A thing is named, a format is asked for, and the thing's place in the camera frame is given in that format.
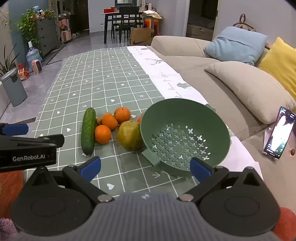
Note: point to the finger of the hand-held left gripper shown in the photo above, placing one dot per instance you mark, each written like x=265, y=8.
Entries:
x=50, y=140
x=16, y=129

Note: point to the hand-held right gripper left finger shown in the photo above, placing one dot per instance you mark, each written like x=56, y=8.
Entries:
x=90, y=167

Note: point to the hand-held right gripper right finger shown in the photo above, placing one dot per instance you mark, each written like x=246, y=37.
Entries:
x=200, y=170

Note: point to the green cucumber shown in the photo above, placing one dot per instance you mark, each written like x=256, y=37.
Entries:
x=89, y=129

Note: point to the brown kiwi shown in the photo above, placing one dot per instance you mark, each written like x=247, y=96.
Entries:
x=99, y=120

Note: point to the green colander bowl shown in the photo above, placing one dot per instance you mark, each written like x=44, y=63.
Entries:
x=161, y=120

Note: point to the grey trash bin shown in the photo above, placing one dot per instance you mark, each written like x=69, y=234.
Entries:
x=13, y=90

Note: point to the orange plush cloth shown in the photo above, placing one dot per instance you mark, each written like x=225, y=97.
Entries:
x=286, y=222
x=9, y=192

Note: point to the long-leaf potted plant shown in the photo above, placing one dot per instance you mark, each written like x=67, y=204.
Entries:
x=7, y=64

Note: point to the pink space heater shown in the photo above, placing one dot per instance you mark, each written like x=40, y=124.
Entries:
x=37, y=66

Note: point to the purple fuzzy cloth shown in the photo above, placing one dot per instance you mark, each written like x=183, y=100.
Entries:
x=5, y=228

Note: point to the blue water jug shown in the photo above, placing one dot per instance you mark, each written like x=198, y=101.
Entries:
x=33, y=55

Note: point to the green checked tablecloth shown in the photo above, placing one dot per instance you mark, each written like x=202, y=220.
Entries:
x=104, y=76

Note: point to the smartphone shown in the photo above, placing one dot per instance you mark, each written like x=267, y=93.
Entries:
x=278, y=133

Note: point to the small brown round object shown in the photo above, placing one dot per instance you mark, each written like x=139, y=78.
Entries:
x=292, y=152

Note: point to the beige cushion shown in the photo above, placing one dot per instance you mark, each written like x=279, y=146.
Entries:
x=249, y=88

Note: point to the grey drawer cabinet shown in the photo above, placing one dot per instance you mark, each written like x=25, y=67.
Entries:
x=46, y=34

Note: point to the pink suitcase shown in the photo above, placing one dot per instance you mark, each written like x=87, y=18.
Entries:
x=66, y=36

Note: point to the trailing green plant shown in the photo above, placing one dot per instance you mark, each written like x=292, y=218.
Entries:
x=27, y=23

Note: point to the light blue cushion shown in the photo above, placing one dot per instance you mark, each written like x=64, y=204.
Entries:
x=235, y=45

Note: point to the yellow cushion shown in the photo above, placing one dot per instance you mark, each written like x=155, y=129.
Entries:
x=279, y=60

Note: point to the brown paper bag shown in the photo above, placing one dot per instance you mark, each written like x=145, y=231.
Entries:
x=141, y=37

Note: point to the dark dining table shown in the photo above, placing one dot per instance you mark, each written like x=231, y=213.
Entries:
x=120, y=14

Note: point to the black dining chair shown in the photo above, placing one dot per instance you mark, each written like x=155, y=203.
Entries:
x=128, y=14

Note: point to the brown hanging bag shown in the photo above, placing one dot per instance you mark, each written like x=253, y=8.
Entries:
x=242, y=24

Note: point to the colourful stacked stools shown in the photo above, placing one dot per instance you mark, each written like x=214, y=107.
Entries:
x=150, y=23

